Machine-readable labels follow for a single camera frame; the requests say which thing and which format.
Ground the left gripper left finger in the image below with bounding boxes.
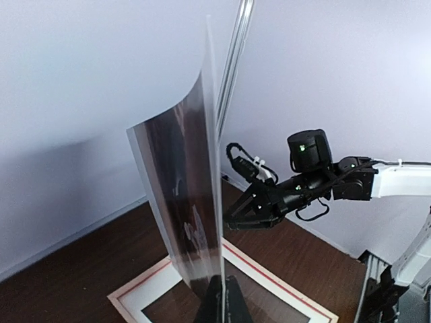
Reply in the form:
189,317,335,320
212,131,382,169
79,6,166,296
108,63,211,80
193,277,222,323

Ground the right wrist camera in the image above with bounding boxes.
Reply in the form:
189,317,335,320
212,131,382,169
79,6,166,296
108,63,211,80
232,156,275,183

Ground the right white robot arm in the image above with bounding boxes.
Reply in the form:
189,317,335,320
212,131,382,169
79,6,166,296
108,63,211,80
223,129,430,322

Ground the white photo mat board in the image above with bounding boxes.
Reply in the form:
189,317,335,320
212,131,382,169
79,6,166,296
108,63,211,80
108,240,339,322

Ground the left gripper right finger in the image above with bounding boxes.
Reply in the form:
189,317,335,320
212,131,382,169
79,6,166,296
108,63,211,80
224,276,253,323

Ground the canyon woman photo print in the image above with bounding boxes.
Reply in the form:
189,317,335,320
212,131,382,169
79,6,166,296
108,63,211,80
127,20,222,298

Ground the clear acrylic sheet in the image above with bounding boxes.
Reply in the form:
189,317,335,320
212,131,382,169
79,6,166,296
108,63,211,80
141,260,310,322

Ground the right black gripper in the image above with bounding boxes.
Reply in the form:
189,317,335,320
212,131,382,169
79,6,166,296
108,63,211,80
223,129,336,231

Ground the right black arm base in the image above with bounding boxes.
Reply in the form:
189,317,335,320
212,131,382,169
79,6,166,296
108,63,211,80
354,250,430,322

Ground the red wooden picture frame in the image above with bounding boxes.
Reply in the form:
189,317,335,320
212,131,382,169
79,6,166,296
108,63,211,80
108,239,339,322

